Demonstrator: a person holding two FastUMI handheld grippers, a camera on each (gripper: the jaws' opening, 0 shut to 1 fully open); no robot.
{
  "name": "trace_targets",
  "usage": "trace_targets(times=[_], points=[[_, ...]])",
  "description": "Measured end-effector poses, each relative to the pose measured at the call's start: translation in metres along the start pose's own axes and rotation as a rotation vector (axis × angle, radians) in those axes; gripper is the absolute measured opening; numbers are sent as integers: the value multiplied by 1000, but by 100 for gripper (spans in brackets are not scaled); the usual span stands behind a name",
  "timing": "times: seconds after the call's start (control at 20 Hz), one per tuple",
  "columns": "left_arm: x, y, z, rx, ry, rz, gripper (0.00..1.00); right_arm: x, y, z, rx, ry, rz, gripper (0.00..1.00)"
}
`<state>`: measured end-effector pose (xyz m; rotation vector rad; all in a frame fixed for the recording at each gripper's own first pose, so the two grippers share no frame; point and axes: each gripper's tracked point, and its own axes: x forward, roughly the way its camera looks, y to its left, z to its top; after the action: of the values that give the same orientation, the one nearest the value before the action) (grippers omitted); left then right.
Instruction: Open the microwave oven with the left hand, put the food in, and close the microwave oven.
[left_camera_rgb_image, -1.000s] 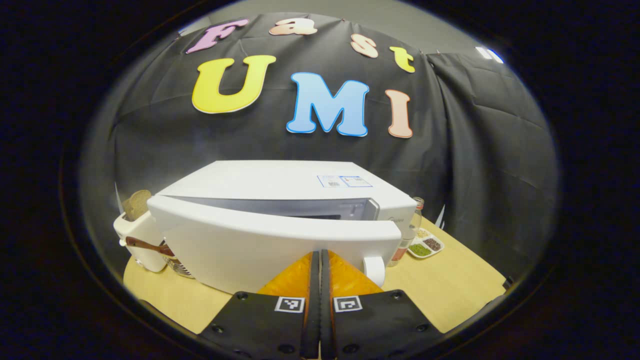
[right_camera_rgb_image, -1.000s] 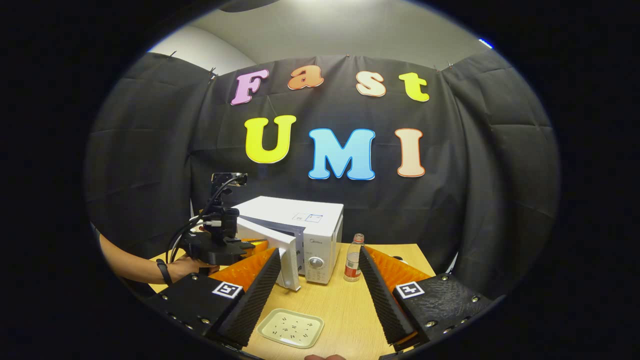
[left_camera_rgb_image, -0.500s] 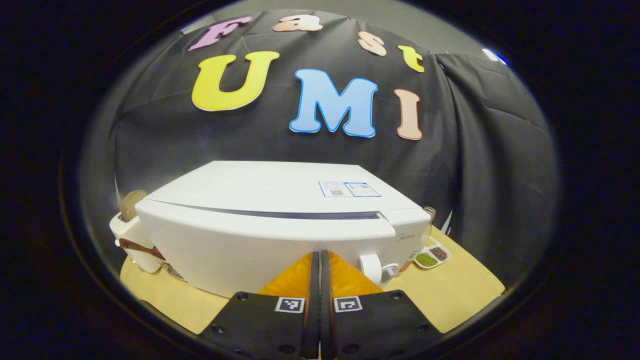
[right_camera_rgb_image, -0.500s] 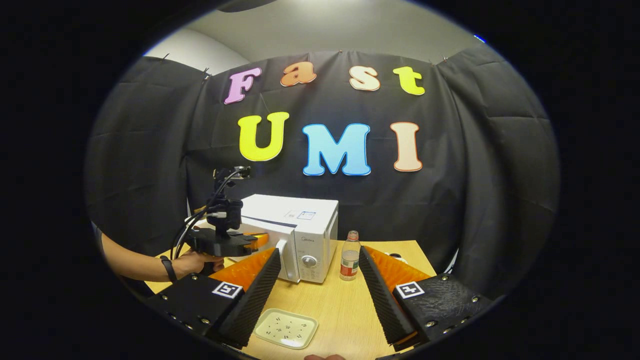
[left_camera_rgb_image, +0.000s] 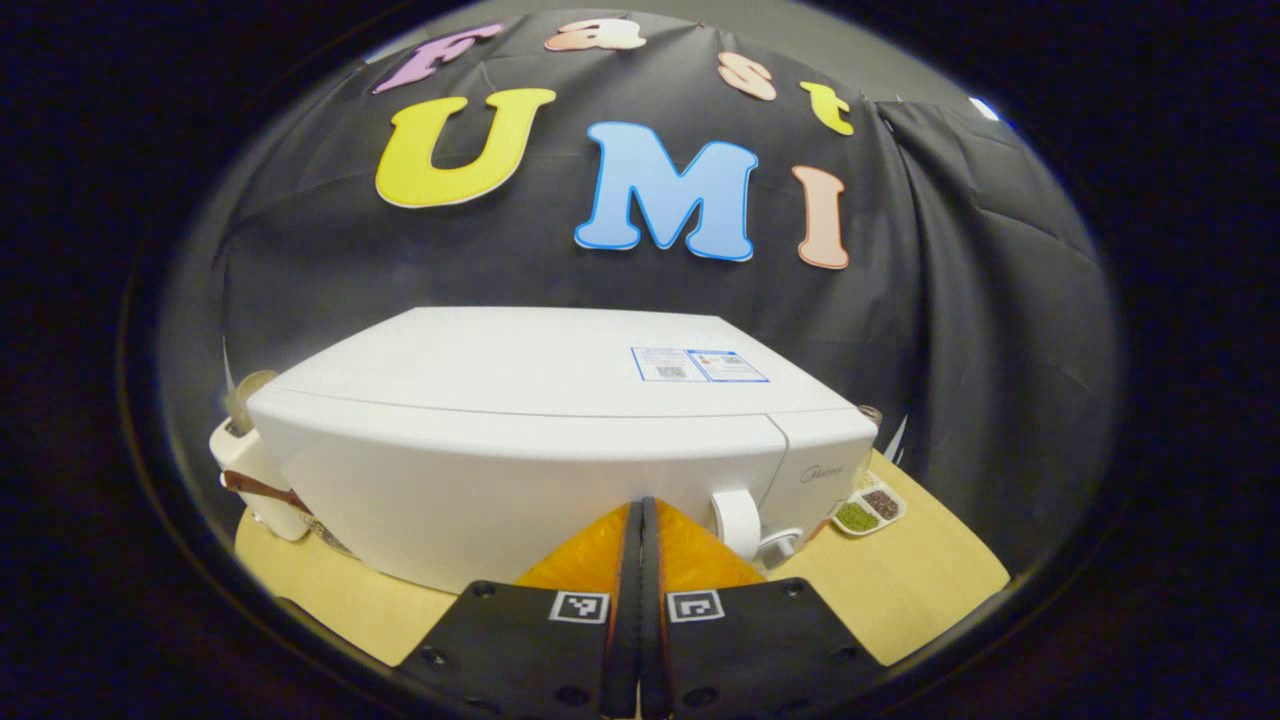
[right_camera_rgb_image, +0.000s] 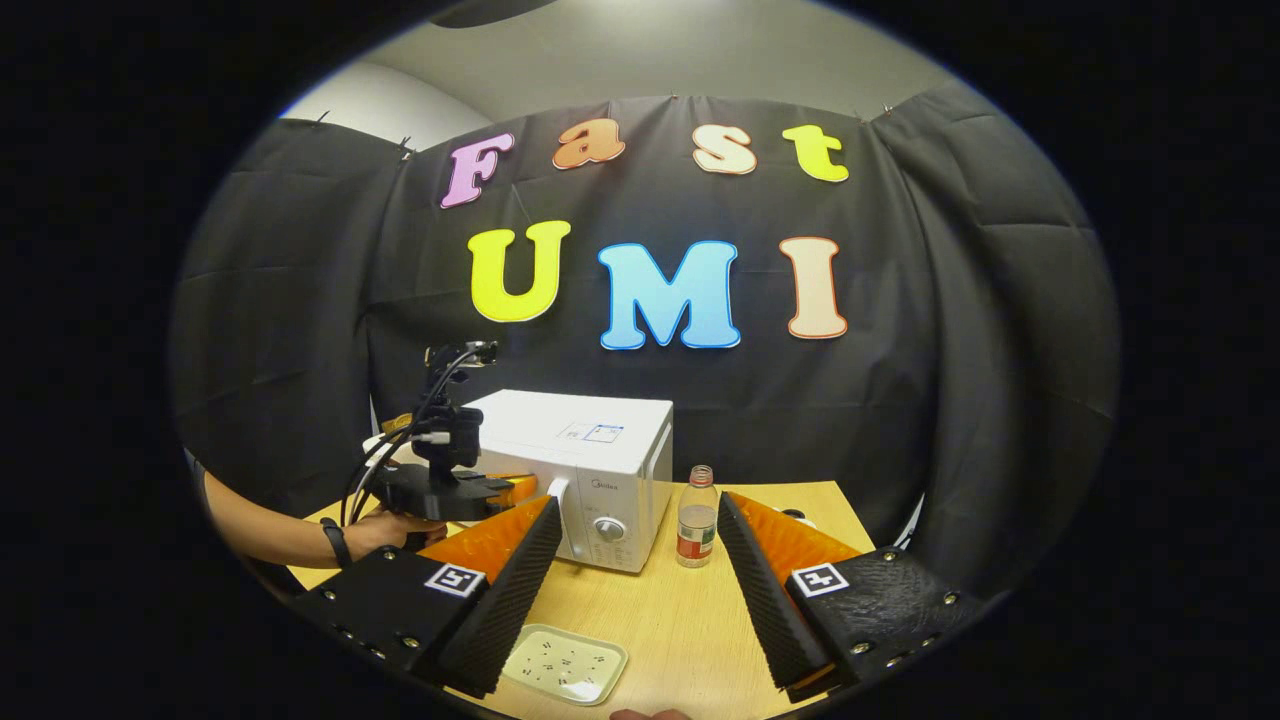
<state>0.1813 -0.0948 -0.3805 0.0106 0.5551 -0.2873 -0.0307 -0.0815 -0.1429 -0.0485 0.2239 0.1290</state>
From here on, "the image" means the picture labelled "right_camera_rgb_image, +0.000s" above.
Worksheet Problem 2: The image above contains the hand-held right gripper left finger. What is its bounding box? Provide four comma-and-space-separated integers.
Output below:
290, 494, 565, 699

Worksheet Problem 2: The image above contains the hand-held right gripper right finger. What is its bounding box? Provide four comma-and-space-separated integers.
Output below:
716, 491, 1002, 703

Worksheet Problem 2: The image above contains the white microwave oven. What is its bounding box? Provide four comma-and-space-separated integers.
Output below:
455, 389, 675, 576

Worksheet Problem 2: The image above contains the white toaster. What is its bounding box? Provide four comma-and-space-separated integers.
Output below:
361, 428, 421, 471

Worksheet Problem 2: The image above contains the pale rectangular tray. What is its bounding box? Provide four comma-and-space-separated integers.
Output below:
499, 624, 630, 707

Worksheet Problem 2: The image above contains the clear bottle with red label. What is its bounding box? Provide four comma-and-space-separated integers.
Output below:
676, 465, 721, 569

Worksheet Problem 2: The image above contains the black wristband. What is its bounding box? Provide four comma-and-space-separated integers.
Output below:
319, 516, 354, 572

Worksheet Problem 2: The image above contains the black backdrop cloth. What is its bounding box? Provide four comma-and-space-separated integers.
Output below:
170, 80, 1121, 601

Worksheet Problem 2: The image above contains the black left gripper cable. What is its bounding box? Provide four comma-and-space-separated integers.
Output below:
338, 345, 483, 528

